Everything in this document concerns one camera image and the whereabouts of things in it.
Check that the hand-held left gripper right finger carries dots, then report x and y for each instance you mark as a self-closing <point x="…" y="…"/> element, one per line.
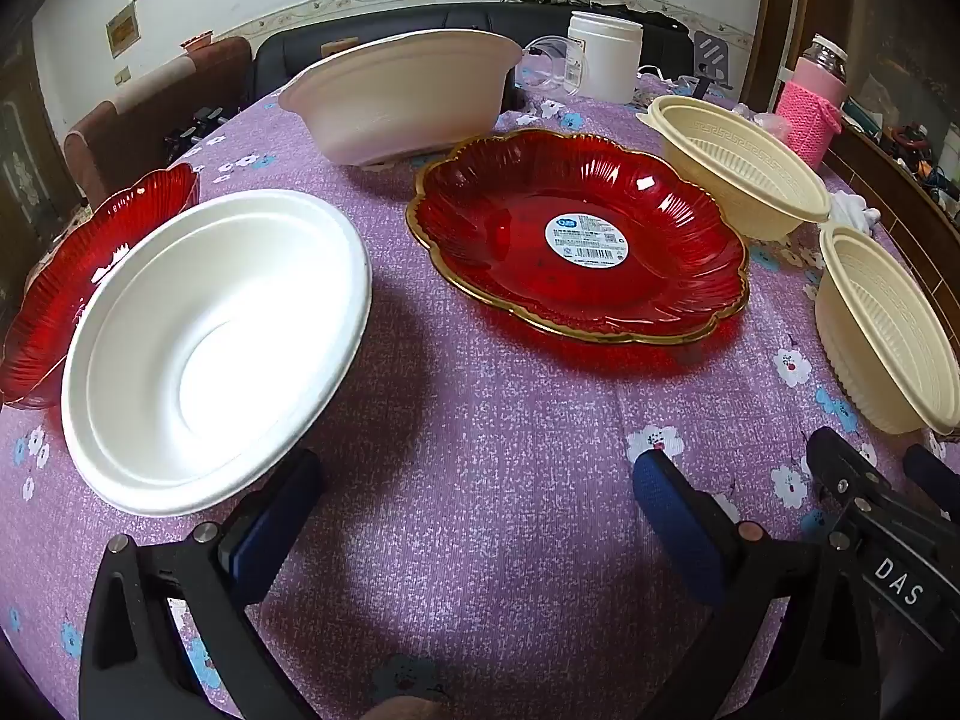
<point x="675" y="521"/>

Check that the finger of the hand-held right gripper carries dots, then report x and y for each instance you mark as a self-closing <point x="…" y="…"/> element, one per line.
<point x="934" y="476"/>
<point x="862" y="510"/>

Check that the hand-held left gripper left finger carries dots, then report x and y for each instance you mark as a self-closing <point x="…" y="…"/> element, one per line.
<point x="268" y="526"/>

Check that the white paper bowl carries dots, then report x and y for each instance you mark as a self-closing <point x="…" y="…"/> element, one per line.
<point x="225" y="345"/>
<point x="397" y="97"/>

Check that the red plate with round label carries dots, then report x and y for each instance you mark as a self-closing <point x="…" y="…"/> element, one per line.
<point x="525" y="240"/>

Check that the red gold-rimmed plate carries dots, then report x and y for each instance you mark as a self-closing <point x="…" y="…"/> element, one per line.
<point x="67" y="262"/>

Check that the cream plastic bowl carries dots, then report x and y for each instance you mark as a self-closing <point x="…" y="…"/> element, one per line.
<point x="742" y="165"/>
<point x="892" y="330"/>

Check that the purple floral tablecloth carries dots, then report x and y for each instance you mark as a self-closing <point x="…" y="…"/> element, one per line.
<point x="480" y="480"/>

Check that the white tissue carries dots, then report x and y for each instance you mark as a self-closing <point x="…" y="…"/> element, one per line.
<point x="851" y="210"/>

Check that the wooden sideboard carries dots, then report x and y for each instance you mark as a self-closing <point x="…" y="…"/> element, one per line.
<point x="900" y="180"/>

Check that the bottle in pink knitted sleeve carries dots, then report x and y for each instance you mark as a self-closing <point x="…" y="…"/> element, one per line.
<point x="810" y="109"/>

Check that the black gadget pile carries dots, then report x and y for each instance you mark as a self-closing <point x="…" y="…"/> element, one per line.
<point x="191" y="131"/>

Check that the brown armchair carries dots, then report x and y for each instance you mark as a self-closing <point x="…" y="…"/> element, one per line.
<point x="150" y="112"/>

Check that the dark wooden cabinet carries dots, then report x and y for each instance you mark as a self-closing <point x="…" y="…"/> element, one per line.
<point x="26" y="150"/>

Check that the white plastic jar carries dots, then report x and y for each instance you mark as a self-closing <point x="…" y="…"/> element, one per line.
<point x="604" y="60"/>

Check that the clear plastic cup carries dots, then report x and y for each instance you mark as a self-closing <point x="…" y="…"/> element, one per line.
<point x="551" y="64"/>

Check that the black leather sofa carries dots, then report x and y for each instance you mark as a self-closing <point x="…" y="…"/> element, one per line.
<point x="300" y="41"/>

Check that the wall socket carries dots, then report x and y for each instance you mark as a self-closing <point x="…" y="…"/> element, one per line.
<point x="121" y="77"/>

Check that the small framed wall plaque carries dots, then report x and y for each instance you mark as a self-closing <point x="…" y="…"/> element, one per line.
<point x="122" y="28"/>

